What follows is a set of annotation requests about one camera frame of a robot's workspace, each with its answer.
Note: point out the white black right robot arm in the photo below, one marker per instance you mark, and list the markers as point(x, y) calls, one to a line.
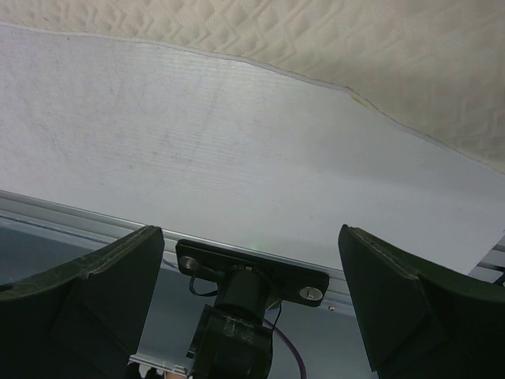
point(233, 338)

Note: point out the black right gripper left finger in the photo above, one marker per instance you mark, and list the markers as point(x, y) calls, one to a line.
point(84, 318)

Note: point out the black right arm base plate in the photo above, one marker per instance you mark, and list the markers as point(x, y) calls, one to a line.
point(285, 281)

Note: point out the aluminium front frame rail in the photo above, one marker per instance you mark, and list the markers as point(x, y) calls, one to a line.
point(321, 342)

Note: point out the cream quilted pillow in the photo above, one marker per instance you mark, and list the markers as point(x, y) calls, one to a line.
point(434, 66)

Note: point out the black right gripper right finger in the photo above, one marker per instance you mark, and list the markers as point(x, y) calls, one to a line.
point(419, 319)

